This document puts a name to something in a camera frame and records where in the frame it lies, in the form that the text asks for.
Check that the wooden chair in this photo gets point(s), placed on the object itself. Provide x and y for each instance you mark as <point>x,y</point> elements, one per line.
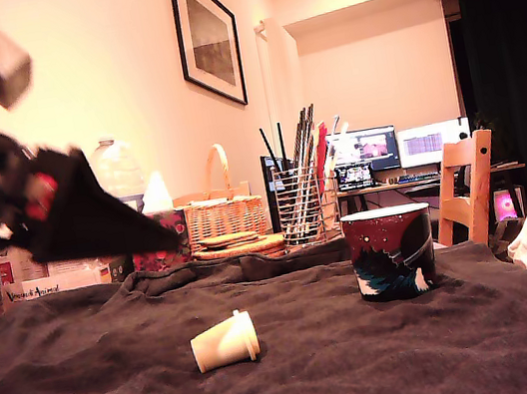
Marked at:
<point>464,153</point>

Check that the floral tissue box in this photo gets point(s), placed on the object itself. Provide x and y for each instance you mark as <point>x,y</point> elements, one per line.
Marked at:
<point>166,219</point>

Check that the backlit keyboard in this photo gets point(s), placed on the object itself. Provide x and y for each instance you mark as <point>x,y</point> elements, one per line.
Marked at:
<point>417,177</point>

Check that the black computer monitor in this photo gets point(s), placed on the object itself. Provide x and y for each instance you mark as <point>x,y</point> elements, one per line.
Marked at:
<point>271,196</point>

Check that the large clear water bottle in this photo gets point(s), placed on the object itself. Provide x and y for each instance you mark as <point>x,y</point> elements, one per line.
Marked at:
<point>123,162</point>

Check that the dark curtain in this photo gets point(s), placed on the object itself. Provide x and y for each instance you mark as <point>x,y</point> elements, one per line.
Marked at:
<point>514,64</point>

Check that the round cork trivet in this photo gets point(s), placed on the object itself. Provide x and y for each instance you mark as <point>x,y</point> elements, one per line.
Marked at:
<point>271,242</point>
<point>273,253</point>

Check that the wooden desk with black legs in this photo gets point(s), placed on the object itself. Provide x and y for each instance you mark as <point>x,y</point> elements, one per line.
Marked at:
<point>393,187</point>

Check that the small tablet screen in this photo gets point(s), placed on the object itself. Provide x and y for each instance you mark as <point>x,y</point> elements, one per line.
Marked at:
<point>355,176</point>

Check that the red kitchen utensil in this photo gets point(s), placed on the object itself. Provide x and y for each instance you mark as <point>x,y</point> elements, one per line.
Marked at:
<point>323,139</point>

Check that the dark long chopstick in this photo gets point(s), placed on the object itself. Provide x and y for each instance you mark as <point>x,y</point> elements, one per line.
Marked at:
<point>309,116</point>
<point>301,132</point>

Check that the black framed wall picture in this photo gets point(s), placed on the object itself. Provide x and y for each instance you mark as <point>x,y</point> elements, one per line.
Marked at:
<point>209,39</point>

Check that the white paper tissue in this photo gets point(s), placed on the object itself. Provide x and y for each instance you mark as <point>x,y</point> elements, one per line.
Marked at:
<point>156,195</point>

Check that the square cork coaster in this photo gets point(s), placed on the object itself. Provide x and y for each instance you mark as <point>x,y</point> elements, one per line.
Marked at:
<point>231,245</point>
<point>225,238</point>

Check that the white pet food carton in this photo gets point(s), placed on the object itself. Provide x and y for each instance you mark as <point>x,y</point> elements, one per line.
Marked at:
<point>80,279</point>

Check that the white coffee capsule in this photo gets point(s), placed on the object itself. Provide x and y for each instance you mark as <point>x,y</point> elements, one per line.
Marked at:
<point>223,342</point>

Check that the thin black stick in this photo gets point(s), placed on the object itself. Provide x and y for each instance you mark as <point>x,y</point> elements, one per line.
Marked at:
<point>281,146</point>
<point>270,150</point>

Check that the computer case with lit fan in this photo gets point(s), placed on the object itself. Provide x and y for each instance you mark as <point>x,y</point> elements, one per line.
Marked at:
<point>505,206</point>

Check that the dark grey knitted cloth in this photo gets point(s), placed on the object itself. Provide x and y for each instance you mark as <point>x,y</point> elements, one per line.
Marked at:
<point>422,357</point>

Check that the dark red printed mug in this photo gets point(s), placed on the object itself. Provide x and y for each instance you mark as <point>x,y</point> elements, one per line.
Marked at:
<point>391,256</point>

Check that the cream wooden spatula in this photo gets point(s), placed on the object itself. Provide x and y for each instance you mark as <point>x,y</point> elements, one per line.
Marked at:
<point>317,147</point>

